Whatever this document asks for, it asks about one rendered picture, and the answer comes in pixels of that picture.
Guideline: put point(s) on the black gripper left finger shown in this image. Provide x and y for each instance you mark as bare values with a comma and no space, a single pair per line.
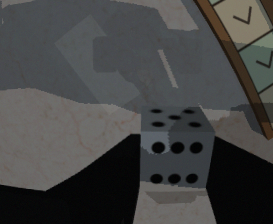
104,192

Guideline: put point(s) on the grey die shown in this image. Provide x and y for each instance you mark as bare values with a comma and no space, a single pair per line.
176,149

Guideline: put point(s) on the brown board frame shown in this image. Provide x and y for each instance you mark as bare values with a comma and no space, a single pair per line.
235,61

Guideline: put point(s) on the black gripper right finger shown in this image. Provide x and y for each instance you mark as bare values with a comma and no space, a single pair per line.
240,186

